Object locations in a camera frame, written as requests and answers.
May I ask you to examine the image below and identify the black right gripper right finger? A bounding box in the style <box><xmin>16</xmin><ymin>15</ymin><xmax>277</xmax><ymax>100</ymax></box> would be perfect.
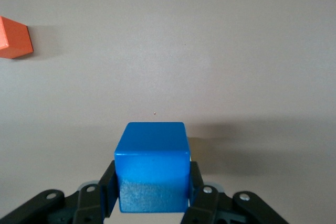
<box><xmin>181</xmin><ymin>161</ymin><xmax>289</xmax><ymax>224</ymax></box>

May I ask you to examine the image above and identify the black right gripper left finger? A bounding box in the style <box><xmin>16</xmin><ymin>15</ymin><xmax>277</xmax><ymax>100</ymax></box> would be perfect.
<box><xmin>0</xmin><ymin>159</ymin><xmax>120</xmax><ymax>224</ymax></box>

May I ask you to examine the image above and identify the orange wooden block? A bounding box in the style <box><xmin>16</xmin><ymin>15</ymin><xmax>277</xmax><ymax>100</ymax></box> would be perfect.
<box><xmin>0</xmin><ymin>16</ymin><xmax>34</xmax><ymax>59</ymax></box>

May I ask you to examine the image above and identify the blue wooden block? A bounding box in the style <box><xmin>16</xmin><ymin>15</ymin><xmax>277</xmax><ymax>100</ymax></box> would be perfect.
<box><xmin>114</xmin><ymin>121</ymin><xmax>191</xmax><ymax>214</ymax></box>

